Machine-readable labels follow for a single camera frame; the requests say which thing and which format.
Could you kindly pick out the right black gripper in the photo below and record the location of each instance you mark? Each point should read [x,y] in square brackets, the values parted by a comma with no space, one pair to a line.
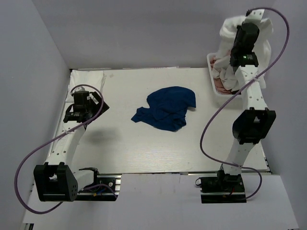
[238,28]

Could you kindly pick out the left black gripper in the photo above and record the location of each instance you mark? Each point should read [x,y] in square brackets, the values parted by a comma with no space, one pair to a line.
[98,106]

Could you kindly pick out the white t shirt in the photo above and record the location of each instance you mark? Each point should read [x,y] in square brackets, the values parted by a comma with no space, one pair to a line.
[95,78]
[262,47]

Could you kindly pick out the blue t shirt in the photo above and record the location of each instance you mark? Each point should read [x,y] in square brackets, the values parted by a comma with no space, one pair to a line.
[167,108]

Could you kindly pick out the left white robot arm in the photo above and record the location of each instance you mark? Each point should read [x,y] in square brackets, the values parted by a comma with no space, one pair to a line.
[55,181]

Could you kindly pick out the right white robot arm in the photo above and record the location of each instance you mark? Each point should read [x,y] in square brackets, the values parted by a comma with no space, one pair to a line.
[256,119]

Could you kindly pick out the white folded t shirt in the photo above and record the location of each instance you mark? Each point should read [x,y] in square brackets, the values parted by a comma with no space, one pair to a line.
[95,78]

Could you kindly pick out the white perforated basket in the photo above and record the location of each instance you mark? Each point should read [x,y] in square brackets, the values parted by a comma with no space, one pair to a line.
[230,81]

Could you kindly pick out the pink clothes in basket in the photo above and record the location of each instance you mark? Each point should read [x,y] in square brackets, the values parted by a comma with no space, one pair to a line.
[219,67]

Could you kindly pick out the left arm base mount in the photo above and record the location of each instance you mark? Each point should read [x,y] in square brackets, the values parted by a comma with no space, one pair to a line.
[104,188]

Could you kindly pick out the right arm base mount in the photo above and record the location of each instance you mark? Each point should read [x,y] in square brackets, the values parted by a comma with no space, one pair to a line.
[214,191]

